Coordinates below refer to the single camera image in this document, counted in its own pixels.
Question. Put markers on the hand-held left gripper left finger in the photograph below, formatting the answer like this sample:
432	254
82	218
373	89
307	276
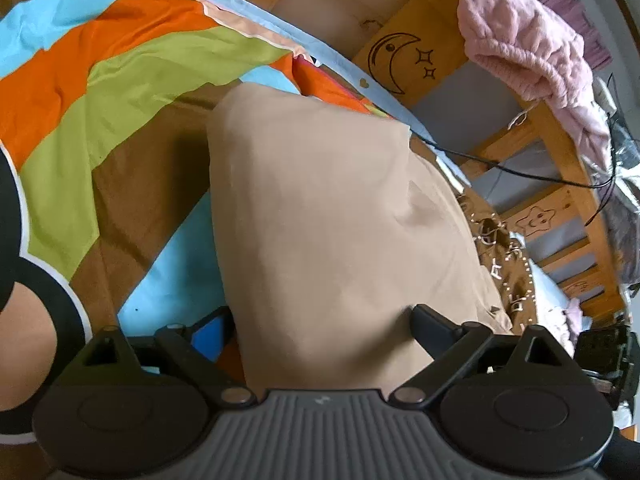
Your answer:
209	334

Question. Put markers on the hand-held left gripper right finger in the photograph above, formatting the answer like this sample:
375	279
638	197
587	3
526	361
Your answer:
435	327

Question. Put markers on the tan garment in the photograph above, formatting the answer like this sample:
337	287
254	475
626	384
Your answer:
310	210

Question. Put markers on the small pink cloth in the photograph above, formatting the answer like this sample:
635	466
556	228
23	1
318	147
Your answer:
567	320

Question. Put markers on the light blue pillow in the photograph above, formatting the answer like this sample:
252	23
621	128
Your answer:
550	285

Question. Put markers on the brown patterned cloth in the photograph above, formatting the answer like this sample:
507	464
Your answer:
505	260

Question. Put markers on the dark hanging cloth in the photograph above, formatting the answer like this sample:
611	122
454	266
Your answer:
627	235

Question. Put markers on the grey shiny bag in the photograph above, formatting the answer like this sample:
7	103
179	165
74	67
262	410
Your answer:
622	155

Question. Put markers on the colourful striped bedsheet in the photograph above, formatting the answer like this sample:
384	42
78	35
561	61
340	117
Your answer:
125	85

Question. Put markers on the pink fleece blanket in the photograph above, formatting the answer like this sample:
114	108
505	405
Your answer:
515	35

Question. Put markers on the wooden bed frame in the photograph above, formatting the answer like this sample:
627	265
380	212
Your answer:
425	20

